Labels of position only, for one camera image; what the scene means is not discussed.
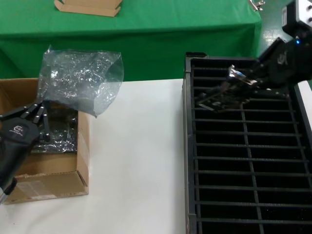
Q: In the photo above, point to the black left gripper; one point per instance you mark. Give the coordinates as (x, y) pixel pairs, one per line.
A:
(17, 146)

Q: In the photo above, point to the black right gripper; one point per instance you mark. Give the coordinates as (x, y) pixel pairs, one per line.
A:
(292, 63)

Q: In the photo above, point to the bare graphics card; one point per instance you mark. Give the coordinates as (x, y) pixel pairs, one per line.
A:
(224, 100)

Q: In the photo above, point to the translucent antistatic bubble bag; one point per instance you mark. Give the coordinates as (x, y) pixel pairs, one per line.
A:
(78, 78)

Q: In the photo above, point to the brown cardboard box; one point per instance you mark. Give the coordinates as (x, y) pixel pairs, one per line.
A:
(48, 182)

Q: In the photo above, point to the bagged graphics card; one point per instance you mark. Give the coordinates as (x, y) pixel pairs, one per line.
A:
(63, 136)

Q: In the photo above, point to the black slotted plastic container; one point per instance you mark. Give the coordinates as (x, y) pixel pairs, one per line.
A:
(190, 158)

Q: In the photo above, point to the silver metal binder clip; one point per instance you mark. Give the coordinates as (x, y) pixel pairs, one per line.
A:
(255, 5)

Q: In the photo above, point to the flat folded cardboard piece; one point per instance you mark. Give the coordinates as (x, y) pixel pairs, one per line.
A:
(85, 7)

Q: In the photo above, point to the green tablecloth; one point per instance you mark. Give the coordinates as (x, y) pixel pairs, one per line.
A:
(146, 36)

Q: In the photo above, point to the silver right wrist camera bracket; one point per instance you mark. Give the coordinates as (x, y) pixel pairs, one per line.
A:
(304, 12)

